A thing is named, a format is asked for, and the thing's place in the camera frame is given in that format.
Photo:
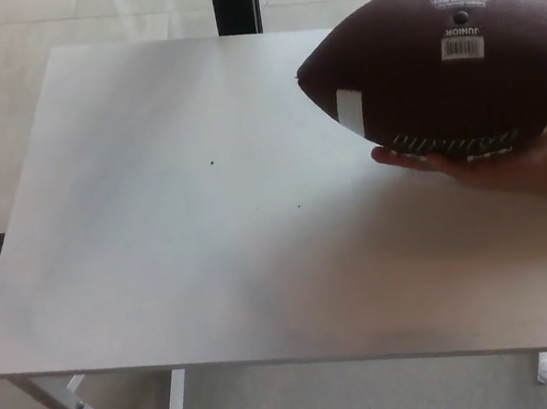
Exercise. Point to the brown junior american football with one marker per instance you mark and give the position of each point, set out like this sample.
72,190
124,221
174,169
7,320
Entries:
418,79

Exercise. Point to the person's bare hand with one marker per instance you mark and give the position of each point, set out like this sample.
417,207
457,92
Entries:
516,167

